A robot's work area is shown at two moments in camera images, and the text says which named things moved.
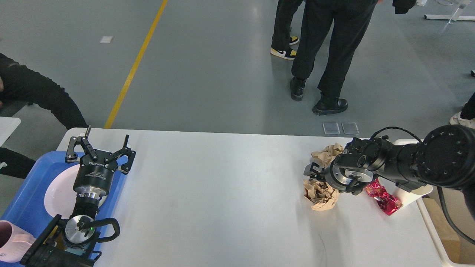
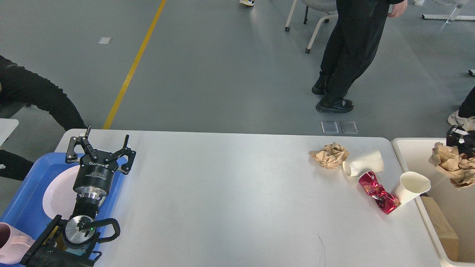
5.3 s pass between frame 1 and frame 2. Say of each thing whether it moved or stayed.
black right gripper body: moved
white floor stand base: stayed
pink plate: stayed
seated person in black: stayed
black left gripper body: stayed
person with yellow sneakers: moved
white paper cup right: stayed
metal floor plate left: stayed
